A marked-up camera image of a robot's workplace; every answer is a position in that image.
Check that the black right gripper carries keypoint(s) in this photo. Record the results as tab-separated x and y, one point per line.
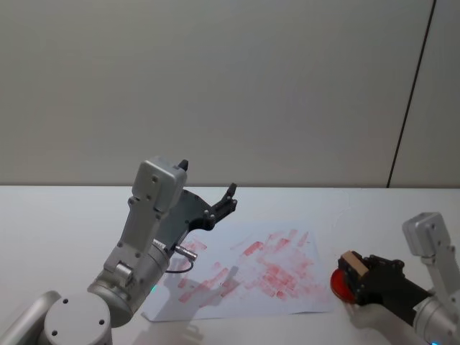
395	293

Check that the white table cloth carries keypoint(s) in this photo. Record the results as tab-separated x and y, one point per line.
72	223

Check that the white paper sheet red marks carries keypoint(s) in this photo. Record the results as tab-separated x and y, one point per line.
258	273

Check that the round red ink pad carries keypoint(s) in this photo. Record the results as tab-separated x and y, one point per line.
338	284

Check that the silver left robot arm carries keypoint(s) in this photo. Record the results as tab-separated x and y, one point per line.
143	230

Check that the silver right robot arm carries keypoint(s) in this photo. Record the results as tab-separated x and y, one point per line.
433	251

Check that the wooden block stamp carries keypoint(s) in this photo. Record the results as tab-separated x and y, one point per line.
354	264

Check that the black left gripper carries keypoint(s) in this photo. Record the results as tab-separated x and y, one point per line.
187	210

